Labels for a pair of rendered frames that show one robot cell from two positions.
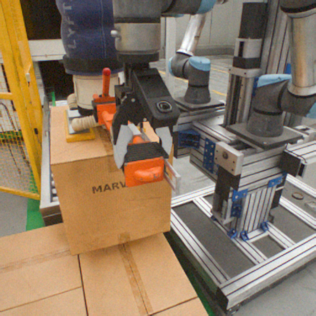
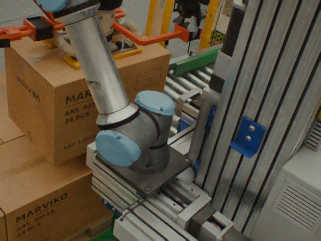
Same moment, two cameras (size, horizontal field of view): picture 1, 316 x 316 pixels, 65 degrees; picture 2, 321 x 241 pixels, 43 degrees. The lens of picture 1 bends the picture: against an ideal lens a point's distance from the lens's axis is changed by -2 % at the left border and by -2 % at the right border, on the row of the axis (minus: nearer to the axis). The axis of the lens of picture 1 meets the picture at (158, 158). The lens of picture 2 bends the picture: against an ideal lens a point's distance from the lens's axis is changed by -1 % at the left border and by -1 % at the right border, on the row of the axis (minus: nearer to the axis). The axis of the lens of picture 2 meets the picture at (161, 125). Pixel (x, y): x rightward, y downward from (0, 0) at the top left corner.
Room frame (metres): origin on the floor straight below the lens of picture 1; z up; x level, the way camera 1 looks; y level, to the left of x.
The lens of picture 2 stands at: (0.54, -1.30, 1.89)
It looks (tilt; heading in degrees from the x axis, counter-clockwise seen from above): 37 degrees down; 60
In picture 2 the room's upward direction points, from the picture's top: 12 degrees clockwise
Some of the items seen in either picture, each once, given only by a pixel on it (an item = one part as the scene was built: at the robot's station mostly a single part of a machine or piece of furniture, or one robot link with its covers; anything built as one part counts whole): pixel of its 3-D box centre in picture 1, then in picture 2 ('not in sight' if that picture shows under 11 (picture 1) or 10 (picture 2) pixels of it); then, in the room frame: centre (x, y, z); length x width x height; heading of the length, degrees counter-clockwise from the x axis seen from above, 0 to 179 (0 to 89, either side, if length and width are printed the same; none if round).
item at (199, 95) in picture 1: (197, 91); not in sight; (1.44, -0.23, 1.09); 0.15 x 0.15 x 0.10
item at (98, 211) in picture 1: (105, 163); (87, 85); (1.00, 0.24, 0.87); 0.60 x 0.40 x 0.40; 20
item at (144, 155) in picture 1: (138, 162); not in sight; (0.44, 0.04, 1.20); 0.08 x 0.07 x 0.05; 20
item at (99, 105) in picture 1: (109, 109); (38, 28); (0.77, 0.15, 1.20); 0.10 x 0.08 x 0.06; 110
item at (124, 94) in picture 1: (137, 87); not in sight; (0.46, 0.04, 1.34); 0.09 x 0.08 x 0.12; 21
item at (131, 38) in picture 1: (136, 39); not in sight; (0.46, 0.04, 1.42); 0.08 x 0.08 x 0.05
